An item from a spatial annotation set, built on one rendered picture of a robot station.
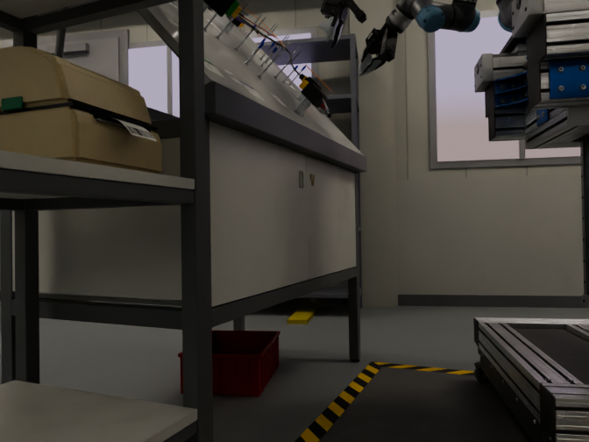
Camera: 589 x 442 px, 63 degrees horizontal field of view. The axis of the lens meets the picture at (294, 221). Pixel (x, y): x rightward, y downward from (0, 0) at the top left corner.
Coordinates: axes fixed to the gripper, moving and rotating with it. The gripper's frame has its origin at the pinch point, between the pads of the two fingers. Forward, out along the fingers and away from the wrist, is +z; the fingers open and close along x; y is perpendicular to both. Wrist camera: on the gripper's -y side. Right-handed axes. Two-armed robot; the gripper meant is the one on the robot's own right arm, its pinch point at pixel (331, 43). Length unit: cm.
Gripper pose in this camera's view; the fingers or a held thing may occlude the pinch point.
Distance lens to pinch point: 191.1
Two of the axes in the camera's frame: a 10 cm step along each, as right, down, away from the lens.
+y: -8.9, -3.7, 2.6
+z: -3.3, 9.3, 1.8
